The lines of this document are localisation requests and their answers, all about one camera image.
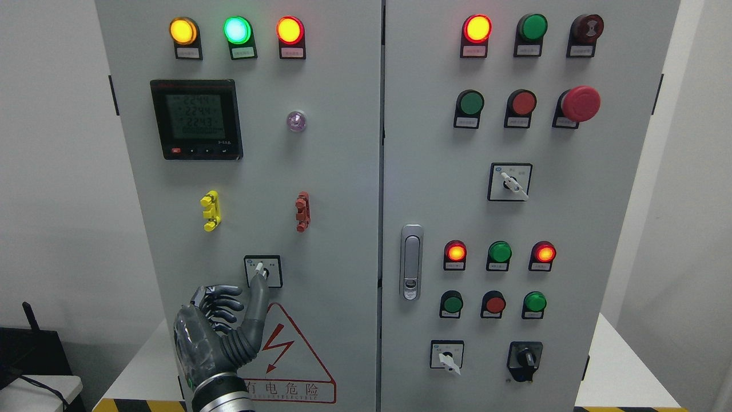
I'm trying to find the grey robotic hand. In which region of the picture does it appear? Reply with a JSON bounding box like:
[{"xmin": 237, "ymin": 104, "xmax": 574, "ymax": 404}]
[{"xmin": 173, "ymin": 268, "xmax": 269, "ymax": 391}]

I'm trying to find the white rotary switch door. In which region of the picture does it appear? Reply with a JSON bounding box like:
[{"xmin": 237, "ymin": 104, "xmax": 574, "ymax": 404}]
[{"xmin": 243, "ymin": 255, "xmax": 283, "ymax": 288}]

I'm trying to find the yellow indicator light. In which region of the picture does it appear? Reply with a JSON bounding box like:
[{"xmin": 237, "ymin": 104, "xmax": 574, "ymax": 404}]
[{"xmin": 168, "ymin": 16, "xmax": 203, "ymax": 60}]

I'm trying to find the green lit indicator light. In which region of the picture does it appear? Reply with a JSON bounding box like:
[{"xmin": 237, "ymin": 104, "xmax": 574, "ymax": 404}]
[{"xmin": 222, "ymin": 15, "xmax": 258, "ymax": 60}]

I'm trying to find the red electric hazard warning sticker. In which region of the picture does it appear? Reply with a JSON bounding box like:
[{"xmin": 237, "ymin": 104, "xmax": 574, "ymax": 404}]
[{"xmin": 238, "ymin": 302, "xmax": 336, "ymax": 404}]

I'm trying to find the yellow terminal clip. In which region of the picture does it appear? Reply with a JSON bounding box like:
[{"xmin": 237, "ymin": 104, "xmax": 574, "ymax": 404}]
[{"xmin": 200, "ymin": 190, "xmax": 221, "ymax": 232}]

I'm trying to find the black device with antenna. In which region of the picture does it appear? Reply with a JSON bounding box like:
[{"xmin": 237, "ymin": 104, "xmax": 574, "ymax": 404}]
[{"xmin": 1, "ymin": 302, "xmax": 74, "ymax": 389}]

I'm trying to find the red terminal clip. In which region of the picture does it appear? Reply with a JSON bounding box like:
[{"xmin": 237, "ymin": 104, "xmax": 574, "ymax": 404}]
[{"xmin": 295, "ymin": 191, "xmax": 311, "ymax": 233}]

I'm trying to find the white box bottom left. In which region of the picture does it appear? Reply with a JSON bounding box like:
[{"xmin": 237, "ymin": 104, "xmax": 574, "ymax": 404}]
[{"xmin": 1, "ymin": 375, "xmax": 83, "ymax": 411}]

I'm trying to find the grey left cabinet door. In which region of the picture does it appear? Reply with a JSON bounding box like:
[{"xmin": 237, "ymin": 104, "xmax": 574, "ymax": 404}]
[{"xmin": 95, "ymin": 1, "xmax": 382, "ymax": 411}]

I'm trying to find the grey cabinet door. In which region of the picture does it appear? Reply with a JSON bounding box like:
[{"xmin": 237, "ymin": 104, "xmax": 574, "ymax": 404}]
[
  {"xmin": 95, "ymin": 1, "xmax": 382, "ymax": 411},
  {"xmin": 381, "ymin": 1, "xmax": 679, "ymax": 411}
]

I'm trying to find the black digital power meter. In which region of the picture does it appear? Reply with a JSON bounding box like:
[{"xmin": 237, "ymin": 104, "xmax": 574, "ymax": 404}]
[{"xmin": 150, "ymin": 79, "xmax": 243, "ymax": 161}]

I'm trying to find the clear small lamp bulb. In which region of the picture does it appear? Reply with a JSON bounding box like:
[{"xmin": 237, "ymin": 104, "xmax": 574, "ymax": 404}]
[{"xmin": 286, "ymin": 110, "xmax": 308, "ymax": 133}]

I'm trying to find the green push button lower left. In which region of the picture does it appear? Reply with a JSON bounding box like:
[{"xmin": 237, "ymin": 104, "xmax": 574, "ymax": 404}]
[{"xmin": 439, "ymin": 290, "xmax": 464, "ymax": 319}]

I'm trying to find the green push button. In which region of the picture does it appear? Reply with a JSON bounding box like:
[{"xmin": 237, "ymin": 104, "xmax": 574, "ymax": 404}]
[
  {"xmin": 453, "ymin": 89, "xmax": 486, "ymax": 129},
  {"xmin": 439, "ymin": 290, "xmax": 464, "ymax": 319},
  {"xmin": 521, "ymin": 291, "xmax": 547, "ymax": 320}
]

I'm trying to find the red lit indicator lower left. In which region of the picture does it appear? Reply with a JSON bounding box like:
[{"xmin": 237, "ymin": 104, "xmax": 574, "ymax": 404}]
[{"xmin": 443, "ymin": 240, "xmax": 467, "ymax": 271}]

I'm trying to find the red push button lower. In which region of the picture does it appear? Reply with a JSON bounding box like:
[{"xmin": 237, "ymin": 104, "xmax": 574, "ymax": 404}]
[{"xmin": 480, "ymin": 290, "xmax": 506, "ymax": 319}]

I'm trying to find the red push button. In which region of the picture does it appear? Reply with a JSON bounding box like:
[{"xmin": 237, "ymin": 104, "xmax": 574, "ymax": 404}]
[
  {"xmin": 480, "ymin": 290, "xmax": 506, "ymax": 319},
  {"xmin": 504, "ymin": 89, "xmax": 538, "ymax": 129}
]

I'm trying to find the green indicator lower middle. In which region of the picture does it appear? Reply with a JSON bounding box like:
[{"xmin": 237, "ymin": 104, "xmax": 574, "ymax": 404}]
[{"xmin": 486, "ymin": 240, "xmax": 512, "ymax": 272}]

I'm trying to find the red lit indicator light left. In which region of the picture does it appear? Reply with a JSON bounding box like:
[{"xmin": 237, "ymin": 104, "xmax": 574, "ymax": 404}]
[{"xmin": 276, "ymin": 15, "xmax": 307, "ymax": 60}]

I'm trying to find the green push button lower right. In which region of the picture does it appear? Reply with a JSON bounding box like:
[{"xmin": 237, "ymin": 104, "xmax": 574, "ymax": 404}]
[{"xmin": 521, "ymin": 291, "xmax": 547, "ymax": 320}]

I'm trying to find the red lit indicator lower right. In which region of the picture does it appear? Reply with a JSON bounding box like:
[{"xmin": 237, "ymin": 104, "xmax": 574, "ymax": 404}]
[{"xmin": 528, "ymin": 241, "xmax": 557, "ymax": 272}]

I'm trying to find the green push button upper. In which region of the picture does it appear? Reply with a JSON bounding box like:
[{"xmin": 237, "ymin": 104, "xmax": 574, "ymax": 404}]
[{"xmin": 453, "ymin": 89, "xmax": 486, "ymax": 129}]

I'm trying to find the grey right cabinet door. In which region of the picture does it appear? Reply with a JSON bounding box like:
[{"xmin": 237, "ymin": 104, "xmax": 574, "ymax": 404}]
[{"xmin": 381, "ymin": 1, "xmax": 679, "ymax": 411}]

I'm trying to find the red push button upper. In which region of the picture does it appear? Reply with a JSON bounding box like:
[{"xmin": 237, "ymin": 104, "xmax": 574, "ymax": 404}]
[{"xmin": 504, "ymin": 89, "xmax": 538, "ymax": 129}]

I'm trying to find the red lit indicator top right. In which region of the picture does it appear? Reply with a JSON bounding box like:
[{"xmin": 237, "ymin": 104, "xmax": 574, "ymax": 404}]
[{"xmin": 460, "ymin": 14, "xmax": 492, "ymax": 58}]

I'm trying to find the red emergency stop button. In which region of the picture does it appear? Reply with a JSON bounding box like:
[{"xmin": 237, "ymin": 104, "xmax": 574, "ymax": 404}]
[{"xmin": 552, "ymin": 85, "xmax": 601, "ymax": 129}]

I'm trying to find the green indicator top right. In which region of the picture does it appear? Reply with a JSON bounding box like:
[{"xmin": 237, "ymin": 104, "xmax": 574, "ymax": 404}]
[{"xmin": 514, "ymin": 13, "xmax": 547, "ymax": 58}]

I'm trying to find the dark red buzzer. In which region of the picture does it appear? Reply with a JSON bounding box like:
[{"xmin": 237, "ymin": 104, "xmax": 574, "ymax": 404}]
[{"xmin": 566, "ymin": 14, "xmax": 604, "ymax": 58}]

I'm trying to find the black cable bottom left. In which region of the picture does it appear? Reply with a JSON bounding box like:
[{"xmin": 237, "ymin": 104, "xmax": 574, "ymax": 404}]
[{"xmin": 0, "ymin": 366, "xmax": 72, "ymax": 412}]

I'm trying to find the silver door latch handle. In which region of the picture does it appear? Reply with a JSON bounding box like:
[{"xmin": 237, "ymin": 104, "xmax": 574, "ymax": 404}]
[{"xmin": 400, "ymin": 224, "xmax": 424, "ymax": 302}]

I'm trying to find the white rotary switch lower right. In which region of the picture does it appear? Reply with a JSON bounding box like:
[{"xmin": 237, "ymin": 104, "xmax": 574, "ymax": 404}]
[{"xmin": 429, "ymin": 340, "xmax": 464, "ymax": 376}]

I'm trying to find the white rotary switch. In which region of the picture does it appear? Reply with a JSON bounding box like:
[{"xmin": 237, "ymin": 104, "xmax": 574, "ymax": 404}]
[
  {"xmin": 429, "ymin": 340, "xmax": 464, "ymax": 376},
  {"xmin": 487, "ymin": 163, "xmax": 533, "ymax": 201}
]

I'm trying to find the black selector knob switch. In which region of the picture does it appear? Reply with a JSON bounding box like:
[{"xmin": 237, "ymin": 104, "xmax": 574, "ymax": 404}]
[{"xmin": 507, "ymin": 341, "xmax": 543, "ymax": 382}]

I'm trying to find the white rotary switch upper right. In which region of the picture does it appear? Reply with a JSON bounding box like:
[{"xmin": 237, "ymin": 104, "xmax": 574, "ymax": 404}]
[{"xmin": 487, "ymin": 163, "xmax": 533, "ymax": 201}]

